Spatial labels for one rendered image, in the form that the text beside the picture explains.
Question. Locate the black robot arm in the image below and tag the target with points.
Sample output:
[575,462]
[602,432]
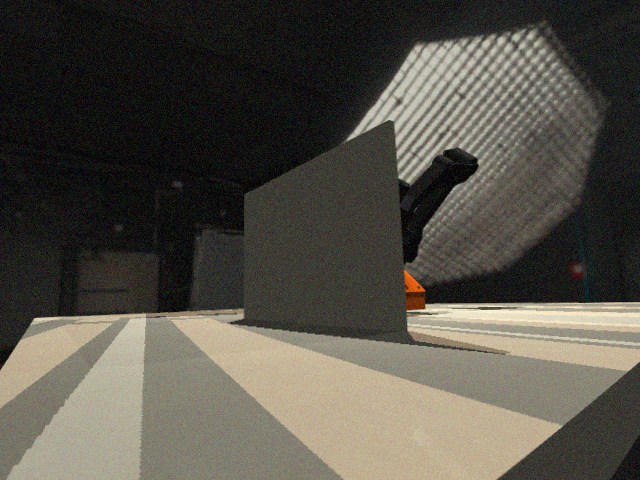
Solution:
[428,191]

